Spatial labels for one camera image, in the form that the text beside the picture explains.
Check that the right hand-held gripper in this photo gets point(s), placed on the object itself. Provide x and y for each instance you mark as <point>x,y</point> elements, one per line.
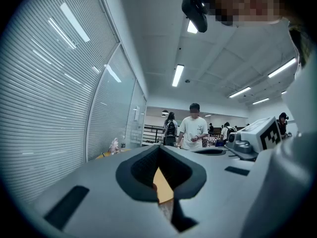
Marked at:
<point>257,128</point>

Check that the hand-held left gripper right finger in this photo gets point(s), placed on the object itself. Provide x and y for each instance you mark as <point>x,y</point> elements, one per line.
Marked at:
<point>218,195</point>

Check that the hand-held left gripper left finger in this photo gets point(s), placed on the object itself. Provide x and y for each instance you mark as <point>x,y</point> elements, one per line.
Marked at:
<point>99,195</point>

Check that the checkered tablecloth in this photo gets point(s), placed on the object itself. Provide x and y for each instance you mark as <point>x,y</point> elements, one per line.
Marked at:
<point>209,141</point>

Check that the clear plastic water bottle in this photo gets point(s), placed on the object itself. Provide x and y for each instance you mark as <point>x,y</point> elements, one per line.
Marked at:
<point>123,144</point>

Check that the black metal railing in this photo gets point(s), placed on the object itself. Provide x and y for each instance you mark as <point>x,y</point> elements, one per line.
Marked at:
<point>153,133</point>

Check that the dark pendant lamp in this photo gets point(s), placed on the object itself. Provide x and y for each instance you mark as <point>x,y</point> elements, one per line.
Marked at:
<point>165,112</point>

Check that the long ceiling light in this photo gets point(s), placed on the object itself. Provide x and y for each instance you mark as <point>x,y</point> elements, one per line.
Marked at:
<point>282,67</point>
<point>178,75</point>
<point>239,92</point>
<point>260,101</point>
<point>192,28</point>

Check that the white paper sign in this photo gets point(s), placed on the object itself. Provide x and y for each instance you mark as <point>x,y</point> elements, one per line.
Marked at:
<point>137,113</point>

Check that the glass partition with blinds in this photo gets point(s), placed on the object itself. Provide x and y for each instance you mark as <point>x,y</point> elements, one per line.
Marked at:
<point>49,108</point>

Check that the person's head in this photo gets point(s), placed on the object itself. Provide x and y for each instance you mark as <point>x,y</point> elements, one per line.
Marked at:
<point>247,4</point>

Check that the black head-worn camera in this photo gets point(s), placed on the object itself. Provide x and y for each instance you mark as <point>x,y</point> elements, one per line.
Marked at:
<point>195,11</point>

